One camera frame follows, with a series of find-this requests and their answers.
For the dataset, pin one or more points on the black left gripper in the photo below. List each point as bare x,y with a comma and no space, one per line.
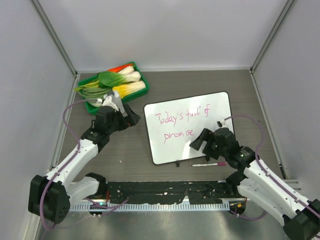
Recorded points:
131,119

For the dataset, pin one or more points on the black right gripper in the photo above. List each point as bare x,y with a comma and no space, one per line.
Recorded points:
208,135

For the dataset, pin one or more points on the white marker purple cap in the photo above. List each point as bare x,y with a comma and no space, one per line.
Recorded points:
210,164

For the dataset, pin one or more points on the white whiteboard black frame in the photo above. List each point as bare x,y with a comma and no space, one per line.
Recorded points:
172,125

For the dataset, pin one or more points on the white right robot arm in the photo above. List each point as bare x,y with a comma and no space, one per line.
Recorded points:
298,216

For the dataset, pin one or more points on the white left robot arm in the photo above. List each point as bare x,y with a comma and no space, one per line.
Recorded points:
52,195

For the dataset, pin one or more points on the white bottle grey cap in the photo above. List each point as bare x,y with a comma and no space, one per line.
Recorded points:
112,97

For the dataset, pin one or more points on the yellow white cabbage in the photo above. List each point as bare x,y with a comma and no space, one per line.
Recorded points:
127,89

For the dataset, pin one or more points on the green plastic tray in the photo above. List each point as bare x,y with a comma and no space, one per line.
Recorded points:
93,82

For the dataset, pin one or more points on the green long beans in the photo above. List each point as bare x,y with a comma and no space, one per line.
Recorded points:
92,94

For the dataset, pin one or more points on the green bok choy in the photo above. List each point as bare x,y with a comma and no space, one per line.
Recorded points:
113,79

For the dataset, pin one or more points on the white bok choy stalk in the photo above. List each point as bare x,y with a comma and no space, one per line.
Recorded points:
127,70

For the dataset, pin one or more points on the orange carrot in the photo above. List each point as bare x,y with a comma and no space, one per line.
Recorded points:
119,68

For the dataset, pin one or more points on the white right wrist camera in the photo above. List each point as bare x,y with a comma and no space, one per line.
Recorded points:
222,123

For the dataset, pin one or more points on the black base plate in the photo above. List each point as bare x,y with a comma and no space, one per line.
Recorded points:
168,192

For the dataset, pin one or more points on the slotted grey cable duct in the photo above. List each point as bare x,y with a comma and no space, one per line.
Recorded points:
185,206

